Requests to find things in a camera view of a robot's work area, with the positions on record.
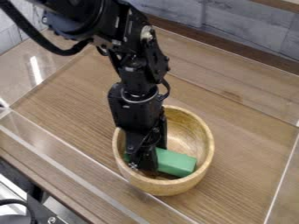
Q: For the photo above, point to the green rectangular block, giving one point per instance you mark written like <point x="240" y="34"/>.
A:
<point x="172" y="163"/>

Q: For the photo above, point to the black metal bracket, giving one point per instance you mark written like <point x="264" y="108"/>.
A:
<point x="50" y="211"/>

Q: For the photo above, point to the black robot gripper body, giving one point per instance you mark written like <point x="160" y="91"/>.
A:
<point x="135" y="112"/>

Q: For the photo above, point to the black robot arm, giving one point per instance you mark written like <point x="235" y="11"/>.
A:
<point x="118" y="29"/>

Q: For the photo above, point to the clear acrylic enclosure wall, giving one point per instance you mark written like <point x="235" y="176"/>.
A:
<point x="56" y="130"/>

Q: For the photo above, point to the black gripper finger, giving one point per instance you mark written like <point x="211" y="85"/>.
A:
<point x="160" y="132"/>
<point x="143" y="160"/>

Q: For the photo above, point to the wooden oval bowl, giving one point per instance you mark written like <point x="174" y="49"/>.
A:
<point x="188" y="137"/>

